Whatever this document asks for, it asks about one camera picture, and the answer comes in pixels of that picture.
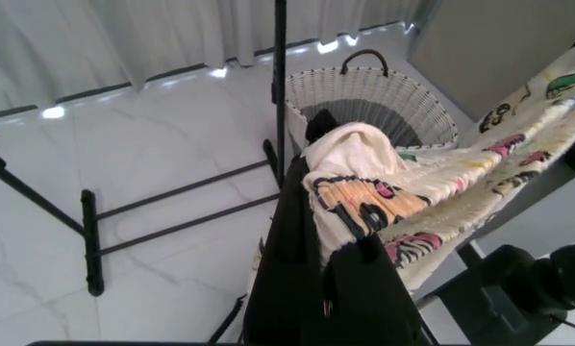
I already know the cream printed garment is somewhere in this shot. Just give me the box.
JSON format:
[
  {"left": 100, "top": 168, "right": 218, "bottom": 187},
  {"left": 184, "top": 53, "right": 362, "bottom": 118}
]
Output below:
[{"left": 245, "top": 40, "right": 575, "bottom": 295}]

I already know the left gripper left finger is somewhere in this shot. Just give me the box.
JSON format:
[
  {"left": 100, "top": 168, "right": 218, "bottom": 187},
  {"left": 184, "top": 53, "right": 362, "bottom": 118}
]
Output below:
[{"left": 242, "top": 156, "right": 328, "bottom": 345}]

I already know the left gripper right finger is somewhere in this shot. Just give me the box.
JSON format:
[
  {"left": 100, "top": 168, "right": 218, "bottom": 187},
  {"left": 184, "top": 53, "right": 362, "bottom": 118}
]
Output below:
[{"left": 325, "top": 235, "right": 423, "bottom": 345}]

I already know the black clothes rack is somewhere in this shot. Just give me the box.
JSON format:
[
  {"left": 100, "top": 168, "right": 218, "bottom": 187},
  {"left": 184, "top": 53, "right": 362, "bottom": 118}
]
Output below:
[{"left": 0, "top": 0, "right": 288, "bottom": 345}]

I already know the white laundry basket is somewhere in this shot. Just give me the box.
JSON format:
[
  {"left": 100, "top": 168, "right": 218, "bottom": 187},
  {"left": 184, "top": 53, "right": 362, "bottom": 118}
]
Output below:
[{"left": 284, "top": 48, "right": 460, "bottom": 155}]

